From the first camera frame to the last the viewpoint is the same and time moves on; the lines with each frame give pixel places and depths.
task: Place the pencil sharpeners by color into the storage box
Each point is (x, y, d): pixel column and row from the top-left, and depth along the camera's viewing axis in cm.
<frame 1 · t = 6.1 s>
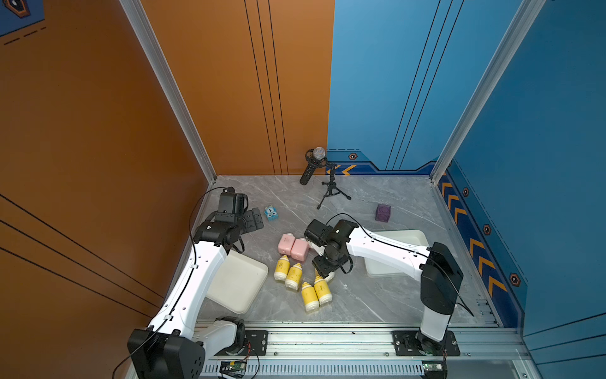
left hand: (246, 215, 80), fingers open
right hand: (325, 268, 81), fingers open
white left storage tray: (238, 283, 89), on the table
black microphone tripod: (332, 189, 110), point 6 cm above the table
blue owl toy block: (271, 213, 107), on the table
purple cube: (383, 212, 103), point 5 cm above the table
pink pencil sharpener: (286, 243, 91), point 7 cm above the table
pink pencil sharpener 2: (300, 249, 88), point 8 cm above the table
yellow pencil sharpener: (282, 268, 83), point 8 cm above the table
yellow pencil sharpener 2: (319, 281, 80), point 8 cm above the table
yellow pencil sharpener 3: (310, 297, 77), point 8 cm above the table
yellow pencil sharpener 4: (322, 289, 79), point 8 cm above the table

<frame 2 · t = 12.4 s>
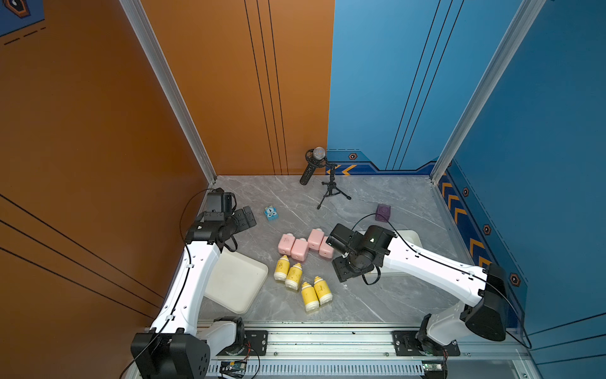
left hand: (240, 215, 80), fingers open
right hand: (344, 271, 74), fingers open
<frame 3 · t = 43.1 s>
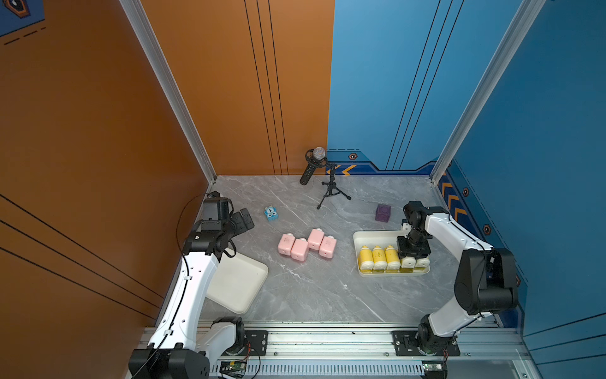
left hand: (237, 216, 79), fingers open
right hand: (405, 255, 88), fingers open
yellow pencil sharpener 3: (392, 259, 86), point 8 cm above the table
yellow pencil sharpener 4: (379, 257, 86), point 8 cm above the table
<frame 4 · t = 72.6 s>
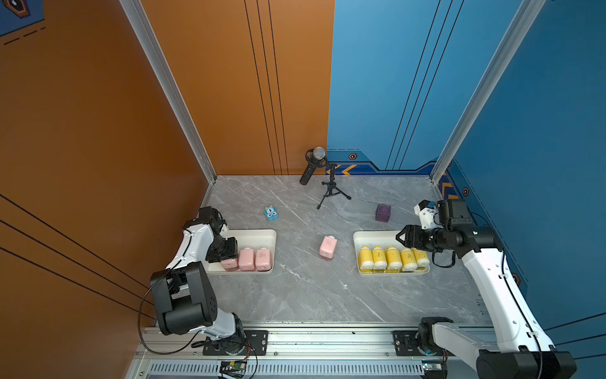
left hand: (229, 253, 88), fingers open
right hand: (404, 236, 75), fingers open
white left storage tray: (248, 238, 99), on the table
pink pencil sharpener: (263, 260, 87), point 7 cm above the table
pink pencil sharpener 2: (246, 260, 87), point 7 cm above the table
pink pencil sharpener 3: (230, 264, 85), point 7 cm above the table
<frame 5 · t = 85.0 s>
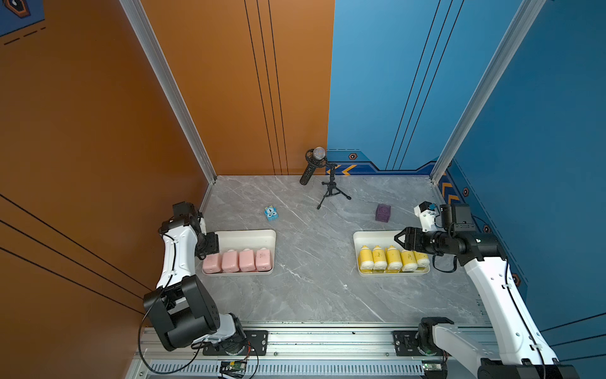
left hand: (204, 247, 83), fingers open
right hand: (403, 237, 74), fingers open
pink pencil sharpener 4: (212, 264, 84), point 8 cm above the table
